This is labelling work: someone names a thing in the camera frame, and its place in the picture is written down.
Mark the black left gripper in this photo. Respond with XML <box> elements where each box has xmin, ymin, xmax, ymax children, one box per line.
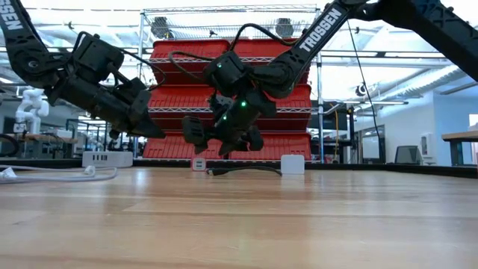
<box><xmin>46</xmin><ymin>76</ymin><xmax>166</xmax><ymax>139</ymax></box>

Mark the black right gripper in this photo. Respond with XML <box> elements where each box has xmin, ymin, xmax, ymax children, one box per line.
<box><xmin>182</xmin><ymin>89</ymin><xmax>278</xmax><ymax>157</ymax></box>

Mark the white and red USB charger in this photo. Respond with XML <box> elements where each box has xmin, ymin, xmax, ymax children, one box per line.
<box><xmin>190</xmin><ymin>156</ymin><xmax>208</xmax><ymax>173</ymax></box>

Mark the black USB cable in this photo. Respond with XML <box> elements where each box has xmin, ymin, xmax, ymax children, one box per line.
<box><xmin>206</xmin><ymin>165</ymin><xmax>283</xmax><ymax>177</ymax></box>

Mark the wide white power strip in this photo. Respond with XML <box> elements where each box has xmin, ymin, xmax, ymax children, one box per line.
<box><xmin>81</xmin><ymin>150</ymin><xmax>134</xmax><ymax>169</ymax></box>

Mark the white USB cable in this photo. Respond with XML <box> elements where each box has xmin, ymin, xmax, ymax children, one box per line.
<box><xmin>0</xmin><ymin>164</ymin><xmax>119</xmax><ymax>185</ymax></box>

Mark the slim white power strip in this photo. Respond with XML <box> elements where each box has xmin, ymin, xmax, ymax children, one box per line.
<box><xmin>280</xmin><ymin>154</ymin><xmax>305</xmax><ymax>176</ymax></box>

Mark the red plastic storage bin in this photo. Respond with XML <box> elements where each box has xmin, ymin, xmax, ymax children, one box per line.
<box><xmin>150</xmin><ymin>39</ymin><xmax>232</xmax><ymax>86</ymax></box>
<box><xmin>146</xmin><ymin>84</ymin><xmax>229</xmax><ymax>132</ymax></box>
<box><xmin>142</xmin><ymin>131</ymin><xmax>229</xmax><ymax>161</ymax></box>
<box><xmin>228</xmin><ymin>131</ymin><xmax>313</xmax><ymax>161</ymax></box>
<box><xmin>230</xmin><ymin>37</ymin><xmax>311</xmax><ymax>85</ymax></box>
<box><xmin>230</xmin><ymin>84</ymin><xmax>313</xmax><ymax>132</ymax></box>

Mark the wooden workbench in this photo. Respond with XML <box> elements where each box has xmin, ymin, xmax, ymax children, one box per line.
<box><xmin>14</xmin><ymin>132</ymin><xmax>79</xmax><ymax>160</ymax></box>

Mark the black hanging monitor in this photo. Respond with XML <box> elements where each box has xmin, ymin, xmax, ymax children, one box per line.
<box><xmin>308</xmin><ymin>100</ymin><xmax>348</xmax><ymax>131</ymax></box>

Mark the wooden table with dark legs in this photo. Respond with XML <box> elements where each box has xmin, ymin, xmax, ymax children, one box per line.
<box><xmin>441</xmin><ymin>130</ymin><xmax>478</xmax><ymax>167</ymax></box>

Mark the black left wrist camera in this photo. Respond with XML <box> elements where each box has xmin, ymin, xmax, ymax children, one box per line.
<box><xmin>111</xmin><ymin>76</ymin><xmax>147</xmax><ymax>99</ymax></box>

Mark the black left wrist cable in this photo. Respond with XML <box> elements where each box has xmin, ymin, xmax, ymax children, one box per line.
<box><xmin>119</xmin><ymin>48</ymin><xmax>168</xmax><ymax>93</ymax></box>

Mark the chrome wire shelf rack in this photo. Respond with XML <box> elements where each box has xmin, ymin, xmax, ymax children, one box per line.
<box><xmin>132</xmin><ymin>4</ymin><xmax>326</xmax><ymax>162</ymax></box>

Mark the black stand post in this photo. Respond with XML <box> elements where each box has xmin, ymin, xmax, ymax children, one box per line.
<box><xmin>347</xmin><ymin>106</ymin><xmax>356</xmax><ymax>164</ymax></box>

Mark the black aluminium table frame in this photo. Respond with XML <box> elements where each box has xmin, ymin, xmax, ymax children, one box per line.
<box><xmin>0</xmin><ymin>158</ymin><xmax>478</xmax><ymax>179</ymax></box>

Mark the white wall dispenser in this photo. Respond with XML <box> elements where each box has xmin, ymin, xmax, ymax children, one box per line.
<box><xmin>420</xmin><ymin>133</ymin><xmax>437</xmax><ymax>165</ymax></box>

